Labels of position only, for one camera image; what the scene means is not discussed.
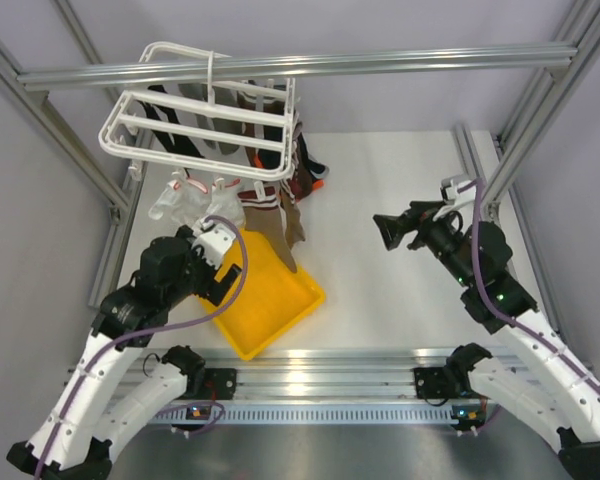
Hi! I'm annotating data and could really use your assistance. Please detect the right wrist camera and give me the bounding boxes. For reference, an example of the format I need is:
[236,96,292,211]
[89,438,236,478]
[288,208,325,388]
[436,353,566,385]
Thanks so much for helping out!
[435,175,479,219]

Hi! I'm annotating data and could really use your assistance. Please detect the beige sock maroon cuff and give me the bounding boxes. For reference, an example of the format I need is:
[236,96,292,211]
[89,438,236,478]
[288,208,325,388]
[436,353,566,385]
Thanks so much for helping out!
[238,186,297,273]

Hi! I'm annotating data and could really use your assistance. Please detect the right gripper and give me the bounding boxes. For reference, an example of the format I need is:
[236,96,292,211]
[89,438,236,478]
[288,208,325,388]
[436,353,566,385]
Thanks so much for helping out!
[375,199,475,287]

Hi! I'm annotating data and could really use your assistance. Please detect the slotted cable duct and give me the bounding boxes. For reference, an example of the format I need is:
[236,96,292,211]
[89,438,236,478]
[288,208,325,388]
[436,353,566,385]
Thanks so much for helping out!
[150,403,485,426]

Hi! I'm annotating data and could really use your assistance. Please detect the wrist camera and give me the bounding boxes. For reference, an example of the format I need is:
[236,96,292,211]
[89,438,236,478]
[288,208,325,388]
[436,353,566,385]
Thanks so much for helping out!
[435,175,479,219]
[193,220,236,269]

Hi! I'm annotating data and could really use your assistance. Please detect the black sock left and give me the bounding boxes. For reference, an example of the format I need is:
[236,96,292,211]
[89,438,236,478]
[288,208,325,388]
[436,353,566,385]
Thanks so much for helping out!
[137,83,206,171]

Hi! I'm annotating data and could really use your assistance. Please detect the white clip drying hanger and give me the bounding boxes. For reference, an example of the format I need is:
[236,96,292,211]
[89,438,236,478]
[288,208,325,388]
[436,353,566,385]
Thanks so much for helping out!
[98,41,300,185]

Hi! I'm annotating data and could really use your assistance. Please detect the aluminium crossbar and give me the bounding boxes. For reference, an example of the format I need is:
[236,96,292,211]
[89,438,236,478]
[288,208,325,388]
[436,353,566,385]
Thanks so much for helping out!
[16,42,578,92]

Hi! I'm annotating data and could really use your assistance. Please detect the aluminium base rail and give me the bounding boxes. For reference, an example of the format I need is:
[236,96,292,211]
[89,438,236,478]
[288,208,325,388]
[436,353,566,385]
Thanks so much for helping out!
[59,347,596,401]

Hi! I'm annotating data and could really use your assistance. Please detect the grey sock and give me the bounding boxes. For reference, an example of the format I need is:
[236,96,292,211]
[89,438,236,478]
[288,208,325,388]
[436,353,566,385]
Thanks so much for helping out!
[178,83,244,156]

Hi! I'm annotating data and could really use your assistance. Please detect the yellow plastic tray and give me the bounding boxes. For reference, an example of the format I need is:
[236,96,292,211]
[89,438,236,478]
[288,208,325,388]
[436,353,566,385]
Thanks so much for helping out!
[214,230,326,361]

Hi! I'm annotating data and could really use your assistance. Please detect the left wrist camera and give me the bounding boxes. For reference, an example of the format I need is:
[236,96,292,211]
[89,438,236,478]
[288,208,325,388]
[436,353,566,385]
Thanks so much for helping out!
[193,220,236,269]

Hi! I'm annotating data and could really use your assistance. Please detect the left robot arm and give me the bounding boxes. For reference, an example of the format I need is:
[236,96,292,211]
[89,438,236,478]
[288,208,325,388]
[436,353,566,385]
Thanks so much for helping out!
[6,215,248,479]

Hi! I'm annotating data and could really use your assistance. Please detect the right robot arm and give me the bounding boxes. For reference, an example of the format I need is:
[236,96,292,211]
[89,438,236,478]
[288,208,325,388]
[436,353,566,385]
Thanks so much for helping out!
[373,201,600,479]

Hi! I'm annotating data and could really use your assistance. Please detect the navy orange underwear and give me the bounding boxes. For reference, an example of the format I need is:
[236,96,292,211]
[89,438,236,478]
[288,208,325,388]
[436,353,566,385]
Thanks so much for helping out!
[249,120,329,183]

